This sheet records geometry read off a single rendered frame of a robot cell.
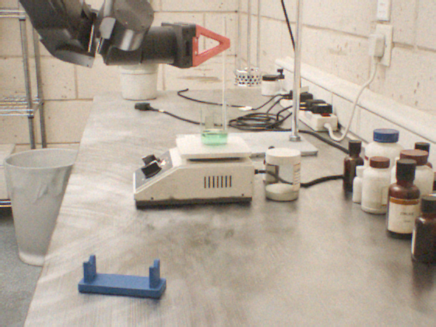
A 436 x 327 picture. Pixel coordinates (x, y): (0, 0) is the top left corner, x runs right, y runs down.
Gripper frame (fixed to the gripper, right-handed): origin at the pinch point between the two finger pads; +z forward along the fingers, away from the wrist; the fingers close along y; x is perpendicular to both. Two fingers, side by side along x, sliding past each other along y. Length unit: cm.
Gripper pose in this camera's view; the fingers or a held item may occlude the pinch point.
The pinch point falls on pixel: (224, 43)
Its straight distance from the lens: 106.8
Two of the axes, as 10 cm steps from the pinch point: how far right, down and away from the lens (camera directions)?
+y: -3.8, -2.4, 8.9
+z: 9.2, -1.0, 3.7
